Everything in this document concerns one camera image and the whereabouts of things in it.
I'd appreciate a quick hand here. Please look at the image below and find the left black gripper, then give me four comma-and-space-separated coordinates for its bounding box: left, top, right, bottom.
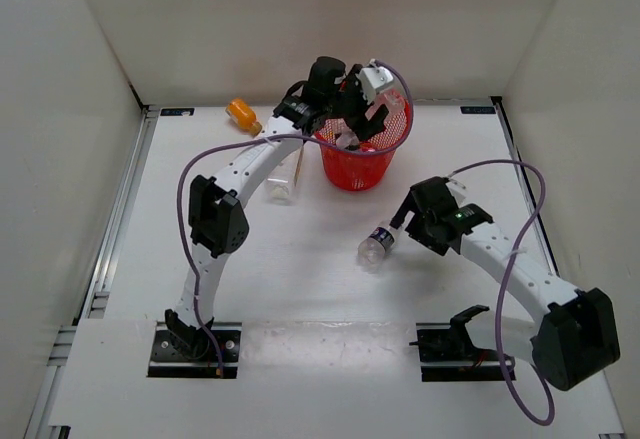
323, 65, 387, 141

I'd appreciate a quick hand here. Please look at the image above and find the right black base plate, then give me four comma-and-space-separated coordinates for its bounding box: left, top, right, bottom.
409, 323, 503, 382

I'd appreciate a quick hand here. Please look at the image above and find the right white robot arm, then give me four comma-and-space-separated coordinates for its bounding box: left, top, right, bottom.
391, 177, 620, 391

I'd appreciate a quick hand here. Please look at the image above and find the left blue table sticker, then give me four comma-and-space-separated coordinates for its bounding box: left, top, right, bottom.
160, 108, 195, 117

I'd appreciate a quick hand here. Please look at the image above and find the orange juice bottle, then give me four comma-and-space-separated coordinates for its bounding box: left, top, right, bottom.
225, 98, 262, 136

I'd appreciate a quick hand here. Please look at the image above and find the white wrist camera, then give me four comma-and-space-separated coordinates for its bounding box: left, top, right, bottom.
357, 60, 394, 104
444, 176, 467, 206

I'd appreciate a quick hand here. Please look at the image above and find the small black-label bottle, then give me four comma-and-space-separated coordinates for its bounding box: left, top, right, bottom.
357, 221, 403, 269

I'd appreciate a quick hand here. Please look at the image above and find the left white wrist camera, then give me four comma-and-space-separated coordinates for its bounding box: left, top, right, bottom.
357, 60, 394, 104

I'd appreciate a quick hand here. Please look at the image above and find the right blue table sticker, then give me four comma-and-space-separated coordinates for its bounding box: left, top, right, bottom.
460, 106, 496, 115

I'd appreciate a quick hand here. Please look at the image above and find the red mesh plastic bin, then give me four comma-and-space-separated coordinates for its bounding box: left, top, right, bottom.
315, 98, 412, 192

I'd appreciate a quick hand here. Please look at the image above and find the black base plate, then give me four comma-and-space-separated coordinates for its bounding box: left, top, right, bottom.
147, 322, 242, 380
409, 323, 503, 382

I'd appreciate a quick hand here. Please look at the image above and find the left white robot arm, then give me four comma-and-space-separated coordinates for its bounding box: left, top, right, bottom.
165, 56, 397, 360

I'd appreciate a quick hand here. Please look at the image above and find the tall clear fruit-label bottle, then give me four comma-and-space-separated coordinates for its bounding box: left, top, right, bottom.
264, 147, 304, 205

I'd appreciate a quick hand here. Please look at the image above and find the clear bottle yellow label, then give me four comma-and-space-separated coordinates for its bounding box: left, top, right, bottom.
335, 89, 407, 151

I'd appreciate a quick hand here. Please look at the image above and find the blue table sticker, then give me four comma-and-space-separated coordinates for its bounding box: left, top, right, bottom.
160, 108, 195, 117
460, 106, 496, 115

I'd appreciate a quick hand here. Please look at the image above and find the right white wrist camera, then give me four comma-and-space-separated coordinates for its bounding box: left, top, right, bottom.
444, 176, 467, 206

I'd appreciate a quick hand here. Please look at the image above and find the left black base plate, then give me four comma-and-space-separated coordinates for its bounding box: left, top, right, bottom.
147, 322, 242, 380

